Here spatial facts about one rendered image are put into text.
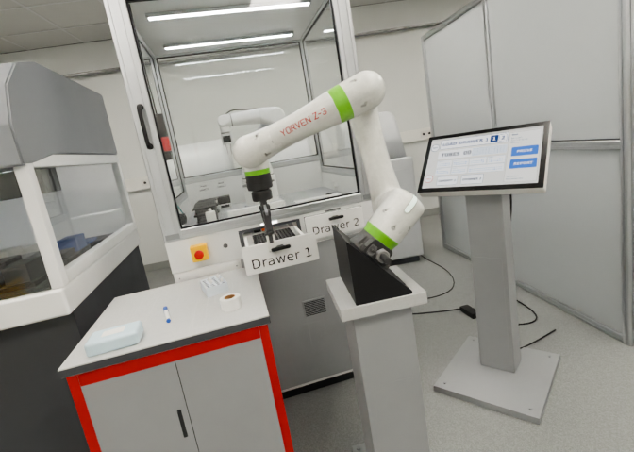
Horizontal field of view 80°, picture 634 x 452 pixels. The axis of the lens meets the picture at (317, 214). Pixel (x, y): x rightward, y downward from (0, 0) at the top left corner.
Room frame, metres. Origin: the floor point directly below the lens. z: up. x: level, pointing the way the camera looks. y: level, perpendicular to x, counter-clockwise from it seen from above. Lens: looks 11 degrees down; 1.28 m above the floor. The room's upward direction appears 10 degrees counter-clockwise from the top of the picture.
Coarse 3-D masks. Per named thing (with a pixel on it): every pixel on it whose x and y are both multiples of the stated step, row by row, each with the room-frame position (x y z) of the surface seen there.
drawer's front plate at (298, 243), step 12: (276, 240) 1.42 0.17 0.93; (288, 240) 1.41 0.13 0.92; (300, 240) 1.42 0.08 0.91; (312, 240) 1.43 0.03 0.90; (252, 252) 1.39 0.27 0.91; (264, 252) 1.39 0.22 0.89; (276, 252) 1.40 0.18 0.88; (288, 252) 1.41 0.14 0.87; (300, 252) 1.42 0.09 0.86; (312, 252) 1.43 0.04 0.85; (252, 264) 1.38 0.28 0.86; (264, 264) 1.39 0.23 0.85; (276, 264) 1.40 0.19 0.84; (288, 264) 1.41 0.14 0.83
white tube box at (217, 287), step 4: (212, 276) 1.51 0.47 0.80; (220, 276) 1.50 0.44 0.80; (200, 280) 1.48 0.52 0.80; (204, 280) 1.48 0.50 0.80; (212, 280) 1.46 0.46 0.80; (216, 280) 1.46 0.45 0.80; (224, 280) 1.44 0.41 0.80; (204, 284) 1.44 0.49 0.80; (208, 284) 1.43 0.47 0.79; (212, 284) 1.42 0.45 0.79; (216, 284) 1.41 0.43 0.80; (220, 284) 1.40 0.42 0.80; (224, 284) 1.40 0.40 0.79; (204, 288) 1.41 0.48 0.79; (208, 288) 1.38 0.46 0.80; (212, 288) 1.38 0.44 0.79; (216, 288) 1.39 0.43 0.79; (220, 288) 1.40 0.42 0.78; (224, 288) 1.40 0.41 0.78; (204, 292) 1.43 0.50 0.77; (208, 292) 1.38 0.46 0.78; (212, 292) 1.38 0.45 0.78; (216, 292) 1.39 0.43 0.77; (220, 292) 1.39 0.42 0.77; (224, 292) 1.40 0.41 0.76; (208, 296) 1.37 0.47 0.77
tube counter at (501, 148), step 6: (504, 144) 1.61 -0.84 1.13; (468, 150) 1.70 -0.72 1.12; (474, 150) 1.68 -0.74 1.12; (480, 150) 1.66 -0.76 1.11; (486, 150) 1.64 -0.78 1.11; (492, 150) 1.62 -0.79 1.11; (498, 150) 1.61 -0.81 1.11; (504, 150) 1.59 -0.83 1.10; (462, 156) 1.70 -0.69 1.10; (468, 156) 1.68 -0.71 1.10
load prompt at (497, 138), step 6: (504, 132) 1.64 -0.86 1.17; (462, 138) 1.76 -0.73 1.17; (468, 138) 1.74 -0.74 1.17; (474, 138) 1.72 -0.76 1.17; (480, 138) 1.70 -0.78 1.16; (486, 138) 1.68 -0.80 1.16; (492, 138) 1.66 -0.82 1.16; (498, 138) 1.64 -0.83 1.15; (504, 138) 1.62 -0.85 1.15; (444, 144) 1.80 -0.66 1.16; (450, 144) 1.78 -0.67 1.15; (456, 144) 1.76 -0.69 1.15; (462, 144) 1.74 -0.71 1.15; (468, 144) 1.72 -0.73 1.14; (474, 144) 1.70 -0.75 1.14; (480, 144) 1.68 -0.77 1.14
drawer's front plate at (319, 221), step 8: (352, 208) 1.81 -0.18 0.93; (360, 208) 1.81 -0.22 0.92; (312, 216) 1.76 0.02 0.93; (320, 216) 1.77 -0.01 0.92; (328, 216) 1.78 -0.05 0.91; (344, 216) 1.79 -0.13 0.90; (352, 216) 1.80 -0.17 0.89; (360, 216) 1.81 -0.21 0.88; (312, 224) 1.76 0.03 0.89; (320, 224) 1.77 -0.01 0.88; (328, 224) 1.78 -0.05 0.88; (336, 224) 1.79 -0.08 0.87; (344, 224) 1.79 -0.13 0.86; (352, 224) 1.80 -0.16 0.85; (360, 224) 1.81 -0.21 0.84; (320, 232) 1.77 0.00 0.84; (328, 232) 1.78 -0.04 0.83
